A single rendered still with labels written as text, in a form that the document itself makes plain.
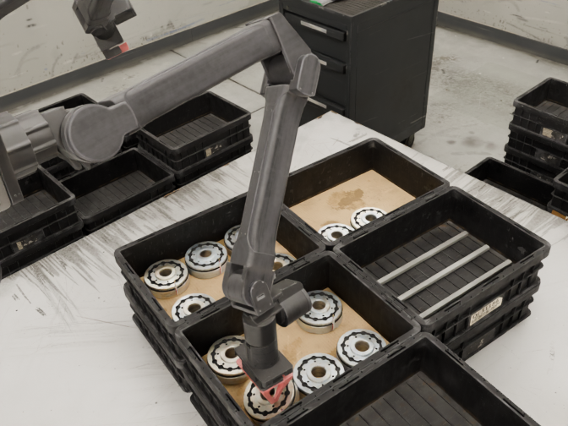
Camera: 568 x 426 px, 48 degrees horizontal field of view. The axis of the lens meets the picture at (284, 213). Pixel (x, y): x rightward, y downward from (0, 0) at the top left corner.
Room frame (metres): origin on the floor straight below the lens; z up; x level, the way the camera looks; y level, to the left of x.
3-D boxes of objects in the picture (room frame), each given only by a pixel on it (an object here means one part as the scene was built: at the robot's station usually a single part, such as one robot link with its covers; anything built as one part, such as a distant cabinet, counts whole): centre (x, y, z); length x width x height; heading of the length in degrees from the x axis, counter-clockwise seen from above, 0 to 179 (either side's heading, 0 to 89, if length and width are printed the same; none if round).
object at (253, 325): (0.75, 0.05, 1.05); 0.07 x 0.06 x 0.07; 130
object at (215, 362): (0.85, 0.12, 0.86); 0.10 x 0.10 x 0.01
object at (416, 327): (0.85, -0.01, 0.92); 0.40 x 0.30 x 0.02; 123
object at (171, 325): (1.10, 0.15, 0.92); 0.40 x 0.30 x 0.02; 123
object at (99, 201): (2.05, 0.66, 0.31); 0.40 x 0.30 x 0.34; 131
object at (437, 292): (1.07, -0.35, 0.87); 0.40 x 0.30 x 0.11; 123
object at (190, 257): (1.16, 0.19, 0.86); 0.10 x 0.10 x 0.01
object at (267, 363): (0.75, 0.05, 0.99); 0.10 x 0.07 x 0.07; 33
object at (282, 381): (0.73, 0.04, 0.92); 0.07 x 0.07 x 0.09; 33
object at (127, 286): (1.10, 0.15, 0.87); 0.40 x 0.30 x 0.11; 123
